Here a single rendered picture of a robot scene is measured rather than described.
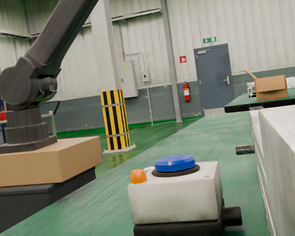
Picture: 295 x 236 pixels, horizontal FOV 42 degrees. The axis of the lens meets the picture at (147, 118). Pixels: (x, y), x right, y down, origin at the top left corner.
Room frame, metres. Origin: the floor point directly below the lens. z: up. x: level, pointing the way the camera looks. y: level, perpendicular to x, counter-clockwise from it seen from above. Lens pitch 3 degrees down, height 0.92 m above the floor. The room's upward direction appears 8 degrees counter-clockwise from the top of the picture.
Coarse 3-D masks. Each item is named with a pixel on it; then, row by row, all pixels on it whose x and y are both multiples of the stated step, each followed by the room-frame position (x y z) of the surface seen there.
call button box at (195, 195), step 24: (192, 168) 0.36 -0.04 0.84; (216, 168) 0.37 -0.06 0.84; (144, 192) 0.34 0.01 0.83; (168, 192) 0.34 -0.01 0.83; (192, 192) 0.33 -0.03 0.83; (216, 192) 0.33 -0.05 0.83; (144, 216) 0.34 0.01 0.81; (168, 216) 0.34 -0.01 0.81; (192, 216) 0.33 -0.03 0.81; (216, 216) 0.33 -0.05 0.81; (240, 216) 0.36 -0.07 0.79
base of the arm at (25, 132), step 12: (36, 108) 0.81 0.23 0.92; (12, 120) 0.79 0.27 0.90; (24, 120) 0.79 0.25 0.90; (36, 120) 0.80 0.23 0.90; (12, 132) 0.78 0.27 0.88; (24, 132) 0.78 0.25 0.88; (36, 132) 0.79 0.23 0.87; (12, 144) 0.77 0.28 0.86; (24, 144) 0.76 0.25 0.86; (36, 144) 0.77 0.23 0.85; (48, 144) 0.82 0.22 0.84
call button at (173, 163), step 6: (168, 156) 0.39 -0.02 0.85; (174, 156) 0.38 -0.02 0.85; (180, 156) 0.38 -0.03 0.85; (186, 156) 0.37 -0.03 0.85; (192, 156) 0.38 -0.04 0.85; (156, 162) 0.37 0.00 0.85; (162, 162) 0.36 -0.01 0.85; (168, 162) 0.36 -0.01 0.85; (174, 162) 0.36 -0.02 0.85; (180, 162) 0.36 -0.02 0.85; (186, 162) 0.36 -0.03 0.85; (192, 162) 0.36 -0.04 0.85; (156, 168) 0.37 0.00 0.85; (162, 168) 0.36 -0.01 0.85; (168, 168) 0.36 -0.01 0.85; (174, 168) 0.36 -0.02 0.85; (180, 168) 0.36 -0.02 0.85; (186, 168) 0.36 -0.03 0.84
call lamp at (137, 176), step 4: (132, 172) 0.35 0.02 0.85; (136, 172) 0.35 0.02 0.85; (140, 172) 0.35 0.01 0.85; (144, 172) 0.35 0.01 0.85; (132, 176) 0.35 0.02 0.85; (136, 176) 0.35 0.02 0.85; (140, 176) 0.35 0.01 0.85; (144, 176) 0.35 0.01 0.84; (132, 180) 0.35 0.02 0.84; (136, 180) 0.35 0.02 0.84; (140, 180) 0.35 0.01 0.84; (144, 180) 0.35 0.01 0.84
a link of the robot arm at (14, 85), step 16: (64, 0) 0.75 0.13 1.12; (80, 0) 0.74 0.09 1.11; (96, 0) 0.76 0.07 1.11; (64, 16) 0.75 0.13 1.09; (80, 16) 0.75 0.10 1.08; (48, 32) 0.76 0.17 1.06; (64, 32) 0.75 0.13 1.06; (32, 48) 0.77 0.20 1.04; (48, 48) 0.76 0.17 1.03; (64, 48) 0.77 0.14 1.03; (16, 64) 0.76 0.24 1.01; (32, 64) 0.75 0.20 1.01; (48, 64) 0.76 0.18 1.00; (0, 80) 0.77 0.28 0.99; (16, 80) 0.76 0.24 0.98; (32, 80) 0.76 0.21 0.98; (0, 96) 0.78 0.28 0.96; (16, 96) 0.76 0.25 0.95; (32, 96) 0.77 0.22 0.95
